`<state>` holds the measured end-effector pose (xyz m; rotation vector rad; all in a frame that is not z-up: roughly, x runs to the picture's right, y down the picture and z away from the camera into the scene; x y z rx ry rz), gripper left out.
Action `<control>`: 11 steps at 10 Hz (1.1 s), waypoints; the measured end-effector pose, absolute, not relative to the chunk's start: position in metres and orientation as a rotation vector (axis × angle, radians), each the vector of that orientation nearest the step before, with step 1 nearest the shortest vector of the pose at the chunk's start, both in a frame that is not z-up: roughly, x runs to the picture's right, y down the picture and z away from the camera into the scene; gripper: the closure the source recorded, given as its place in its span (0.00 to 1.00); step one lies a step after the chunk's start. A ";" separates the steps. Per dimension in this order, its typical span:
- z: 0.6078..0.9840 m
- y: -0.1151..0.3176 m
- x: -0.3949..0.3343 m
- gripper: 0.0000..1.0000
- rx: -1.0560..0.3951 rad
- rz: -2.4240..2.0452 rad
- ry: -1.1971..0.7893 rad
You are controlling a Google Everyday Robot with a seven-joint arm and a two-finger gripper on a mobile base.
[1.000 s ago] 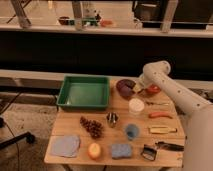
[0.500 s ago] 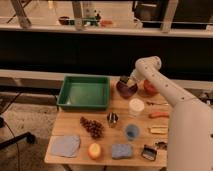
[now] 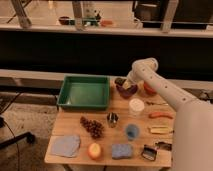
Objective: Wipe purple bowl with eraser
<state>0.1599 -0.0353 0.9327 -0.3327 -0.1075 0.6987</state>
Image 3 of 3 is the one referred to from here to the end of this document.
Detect purple bowl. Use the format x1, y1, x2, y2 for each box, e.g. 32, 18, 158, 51
115, 77, 138, 99

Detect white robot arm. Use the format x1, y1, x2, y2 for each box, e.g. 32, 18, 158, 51
127, 58, 213, 171

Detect dark bowl on shelf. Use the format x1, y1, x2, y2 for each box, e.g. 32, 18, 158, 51
58, 16, 70, 25

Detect white plastic cup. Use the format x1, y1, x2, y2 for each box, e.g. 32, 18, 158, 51
129, 98, 145, 116

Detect small thin utensil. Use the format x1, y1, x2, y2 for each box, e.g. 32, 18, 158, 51
145, 101, 168, 106

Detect orange carrot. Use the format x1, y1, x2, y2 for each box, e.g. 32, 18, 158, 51
148, 112, 173, 119

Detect small metal cup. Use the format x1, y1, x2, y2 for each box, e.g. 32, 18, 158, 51
107, 113, 118, 128

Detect yellow banana toy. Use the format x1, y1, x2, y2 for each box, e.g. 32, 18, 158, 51
149, 126, 173, 135

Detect green plastic tray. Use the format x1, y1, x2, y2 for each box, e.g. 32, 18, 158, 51
57, 76, 110, 110

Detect orange object on shelf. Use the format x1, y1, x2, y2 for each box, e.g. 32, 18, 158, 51
100, 20, 115, 27

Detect bunch of dark grapes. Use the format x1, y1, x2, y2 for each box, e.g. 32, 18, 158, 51
80, 117, 104, 139

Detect green white object on shelf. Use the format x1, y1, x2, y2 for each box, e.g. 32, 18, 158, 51
81, 3, 102, 28

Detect small dark metal object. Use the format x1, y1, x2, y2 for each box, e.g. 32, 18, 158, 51
155, 141, 172, 151

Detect blue sponge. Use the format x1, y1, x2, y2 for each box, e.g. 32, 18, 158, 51
112, 144, 133, 159

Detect black binder clip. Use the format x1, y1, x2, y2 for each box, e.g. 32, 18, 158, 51
141, 145, 157, 161

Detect yellow red apple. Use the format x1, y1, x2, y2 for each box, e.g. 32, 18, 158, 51
88, 143, 102, 159

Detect blue folded cloth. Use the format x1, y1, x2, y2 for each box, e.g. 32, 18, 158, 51
50, 135, 81, 158

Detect office chair base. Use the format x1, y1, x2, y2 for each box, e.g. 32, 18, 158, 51
0, 117, 36, 150

